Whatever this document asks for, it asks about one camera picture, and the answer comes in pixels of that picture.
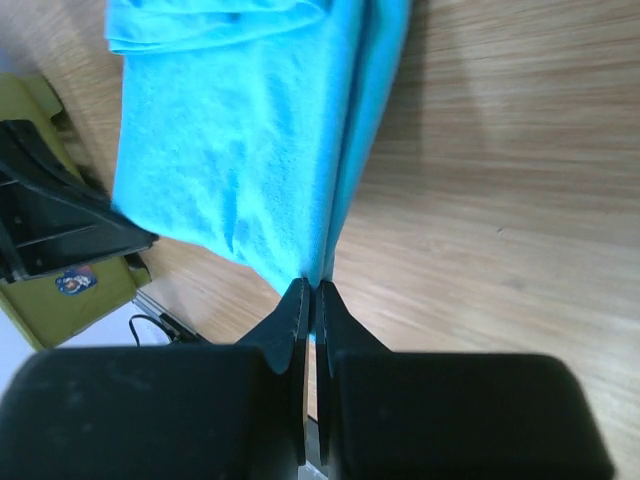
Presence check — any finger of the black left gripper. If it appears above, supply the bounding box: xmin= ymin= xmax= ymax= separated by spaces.
xmin=1 ymin=120 xmax=158 ymax=283

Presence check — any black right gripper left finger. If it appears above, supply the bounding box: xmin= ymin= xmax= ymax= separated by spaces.
xmin=1 ymin=279 xmax=311 ymax=479

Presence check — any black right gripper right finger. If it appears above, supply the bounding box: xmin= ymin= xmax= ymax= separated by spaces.
xmin=314 ymin=282 xmax=614 ymax=479

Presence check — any teal t shirt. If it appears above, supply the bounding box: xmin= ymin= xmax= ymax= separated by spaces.
xmin=104 ymin=1 xmax=412 ymax=293

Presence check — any round blue bin sticker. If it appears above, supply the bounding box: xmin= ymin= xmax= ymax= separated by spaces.
xmin=55 ymin=266 xmax=97 ymax=296

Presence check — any olive green plastic bin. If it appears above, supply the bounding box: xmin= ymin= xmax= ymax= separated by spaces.
xmin=1 ymin=72 xmax=150 ymax=350

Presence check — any black thin cable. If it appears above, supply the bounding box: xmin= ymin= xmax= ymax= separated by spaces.
xmin=128 ymin=312 xmax=211 ymax=347

